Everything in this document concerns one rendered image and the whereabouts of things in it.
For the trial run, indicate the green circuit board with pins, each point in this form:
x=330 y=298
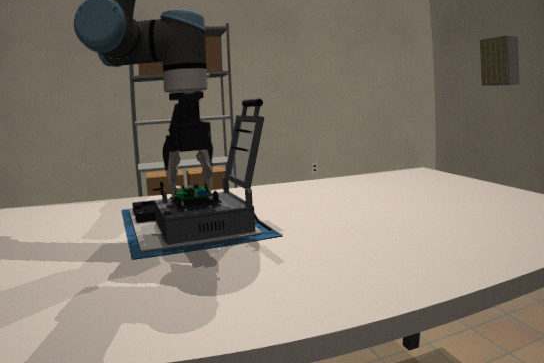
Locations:
x=195 y=192

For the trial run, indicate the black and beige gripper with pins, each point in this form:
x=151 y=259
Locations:
x=190 y=138

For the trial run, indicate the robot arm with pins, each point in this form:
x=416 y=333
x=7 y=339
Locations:
x=177 y=40

